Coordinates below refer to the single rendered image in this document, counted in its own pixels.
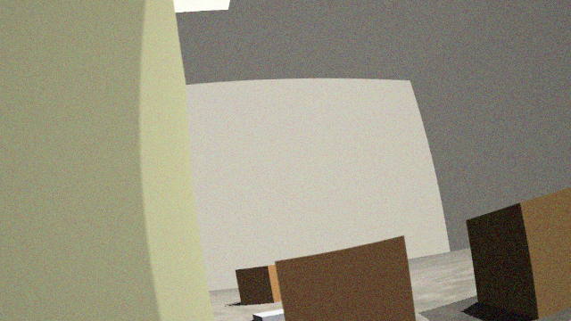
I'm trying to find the cream box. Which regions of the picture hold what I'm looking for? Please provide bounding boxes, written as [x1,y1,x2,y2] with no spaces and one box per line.
[0,0,214,321]

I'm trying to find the white flat bar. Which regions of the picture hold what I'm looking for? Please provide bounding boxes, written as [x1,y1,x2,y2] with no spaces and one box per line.
[252,309,285,321]

